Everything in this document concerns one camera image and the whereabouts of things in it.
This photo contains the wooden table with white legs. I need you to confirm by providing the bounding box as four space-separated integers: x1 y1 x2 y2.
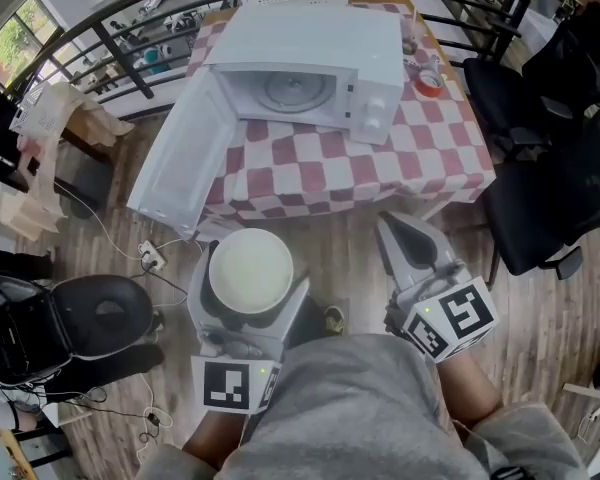
199 0 486 222

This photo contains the red white checkered tablecloth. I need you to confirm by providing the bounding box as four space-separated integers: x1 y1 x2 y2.
184 2 497 222

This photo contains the black metal railing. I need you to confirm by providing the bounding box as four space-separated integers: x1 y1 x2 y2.
4 0 536 114

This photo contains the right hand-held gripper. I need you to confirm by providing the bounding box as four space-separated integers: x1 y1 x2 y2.
374 211 499 364

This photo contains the black office chair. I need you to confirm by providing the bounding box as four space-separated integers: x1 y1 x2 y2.
482 107 600 287
462 2 600 149

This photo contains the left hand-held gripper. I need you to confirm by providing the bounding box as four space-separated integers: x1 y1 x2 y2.
186 240 311 415

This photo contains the black open equipment case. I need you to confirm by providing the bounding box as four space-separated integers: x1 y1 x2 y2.
0 273 154 384

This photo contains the black cable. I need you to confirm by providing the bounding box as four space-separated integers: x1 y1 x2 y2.
139 262 189 310

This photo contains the window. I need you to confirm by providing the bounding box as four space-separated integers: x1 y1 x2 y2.
0 0 66 89

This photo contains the person's right shoe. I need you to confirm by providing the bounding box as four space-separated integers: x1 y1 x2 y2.
323 305 346 334

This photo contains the person's grey shirt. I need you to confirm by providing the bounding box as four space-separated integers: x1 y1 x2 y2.
137 332 589 480

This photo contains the clear plastic cup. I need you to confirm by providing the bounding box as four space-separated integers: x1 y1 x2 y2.
401 17 422 55

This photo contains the small white perforated basket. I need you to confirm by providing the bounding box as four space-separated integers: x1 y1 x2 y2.
8 82 81 137

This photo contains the black monitor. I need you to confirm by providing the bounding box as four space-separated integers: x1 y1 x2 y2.
0 87 31 194

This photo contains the person's right forearm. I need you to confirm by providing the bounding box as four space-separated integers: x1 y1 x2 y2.
434 355 504 429

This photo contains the red tape roll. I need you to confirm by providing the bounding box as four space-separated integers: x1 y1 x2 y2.
413 72 444 98

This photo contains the white microwave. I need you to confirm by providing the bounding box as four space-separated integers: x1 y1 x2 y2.
126 3 405 242

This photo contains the person's left forearm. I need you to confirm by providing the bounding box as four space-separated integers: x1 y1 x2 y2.
182 410 251 472

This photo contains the white power strip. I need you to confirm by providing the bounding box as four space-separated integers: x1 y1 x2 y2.
138 240 169 273

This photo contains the white bowl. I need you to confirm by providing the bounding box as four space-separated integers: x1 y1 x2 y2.
208 227 295 315

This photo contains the dark wooden side table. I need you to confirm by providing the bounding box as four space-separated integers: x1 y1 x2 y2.
54 117 117 169

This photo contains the white cable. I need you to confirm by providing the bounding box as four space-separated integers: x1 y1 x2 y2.
54 180 149 260

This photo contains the beige cloth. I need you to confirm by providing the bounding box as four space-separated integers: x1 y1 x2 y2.
0 80 136 242

